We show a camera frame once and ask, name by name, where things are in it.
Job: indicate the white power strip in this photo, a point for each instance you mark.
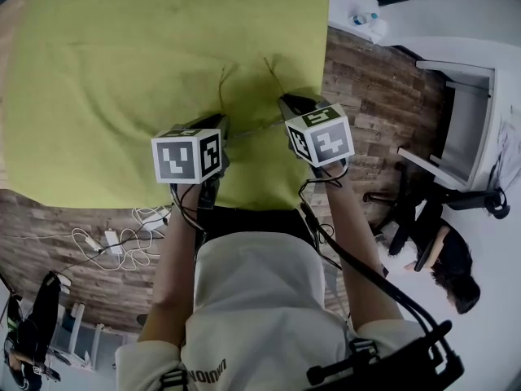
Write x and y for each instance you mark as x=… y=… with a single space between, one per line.
x=112 y=240

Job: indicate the white desk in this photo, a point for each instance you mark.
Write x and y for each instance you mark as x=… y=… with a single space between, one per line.
x=504 y=96

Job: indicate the green tablecloth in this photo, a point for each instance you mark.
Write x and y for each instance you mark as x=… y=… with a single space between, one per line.
x=122 y=76

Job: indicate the clear-framed eyeglasses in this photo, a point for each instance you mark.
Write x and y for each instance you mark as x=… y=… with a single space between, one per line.
x=276 y=80

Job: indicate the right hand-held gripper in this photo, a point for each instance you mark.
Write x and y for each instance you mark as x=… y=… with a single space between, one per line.
x=325 y=141

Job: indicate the person's left forearm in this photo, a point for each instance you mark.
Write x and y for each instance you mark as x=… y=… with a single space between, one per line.
x=171 y=267

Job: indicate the person's white t-shirt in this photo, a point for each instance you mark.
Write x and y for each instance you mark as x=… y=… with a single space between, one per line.
x=260 y=300

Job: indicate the white power adapter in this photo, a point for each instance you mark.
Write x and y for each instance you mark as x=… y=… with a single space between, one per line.
x=154 y=218

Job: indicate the black chest pack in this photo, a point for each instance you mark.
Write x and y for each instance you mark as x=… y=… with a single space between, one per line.
x=407 y=365

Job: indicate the white shelf unit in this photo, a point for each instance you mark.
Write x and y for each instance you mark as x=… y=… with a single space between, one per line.
x=81 y=340

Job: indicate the person's black trousers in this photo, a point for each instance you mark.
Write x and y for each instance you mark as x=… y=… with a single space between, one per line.
x=252 y=222

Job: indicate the clear water bottle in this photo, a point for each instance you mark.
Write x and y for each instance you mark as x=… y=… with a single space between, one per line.
x=362 y=18

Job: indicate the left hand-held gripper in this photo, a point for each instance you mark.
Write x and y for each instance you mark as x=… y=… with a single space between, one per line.
x=179 y=157

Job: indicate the crumpled white tissue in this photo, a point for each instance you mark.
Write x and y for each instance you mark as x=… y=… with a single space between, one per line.
x=378 y=31

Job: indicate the person's right forearm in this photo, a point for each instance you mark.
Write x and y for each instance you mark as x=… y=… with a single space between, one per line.
x=358 y=238

